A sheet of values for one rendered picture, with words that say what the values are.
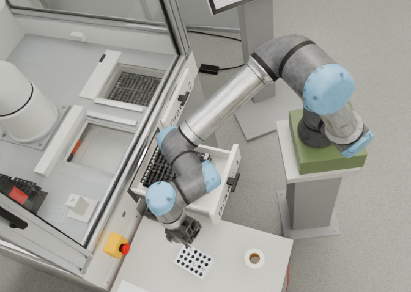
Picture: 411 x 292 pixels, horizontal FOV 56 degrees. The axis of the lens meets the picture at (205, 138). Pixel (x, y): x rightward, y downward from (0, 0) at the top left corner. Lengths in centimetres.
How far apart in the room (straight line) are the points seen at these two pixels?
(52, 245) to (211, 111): 58
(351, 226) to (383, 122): 72
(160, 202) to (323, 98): 45
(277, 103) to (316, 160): 121
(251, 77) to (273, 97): 168
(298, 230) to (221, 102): 138
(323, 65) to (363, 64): 202
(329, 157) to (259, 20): 94
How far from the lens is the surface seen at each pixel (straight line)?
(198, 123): 102
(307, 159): 149
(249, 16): 211
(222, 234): 149
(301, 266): 223
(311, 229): 227
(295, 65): 95
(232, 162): 142
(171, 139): 104
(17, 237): 108
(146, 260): 153
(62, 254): 125
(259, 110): 262
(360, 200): 239
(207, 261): 144
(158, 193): 96
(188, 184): 97
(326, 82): 91
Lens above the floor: 217
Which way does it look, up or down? 57 degrees down
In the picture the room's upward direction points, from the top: 18 degrees counter-clockwise
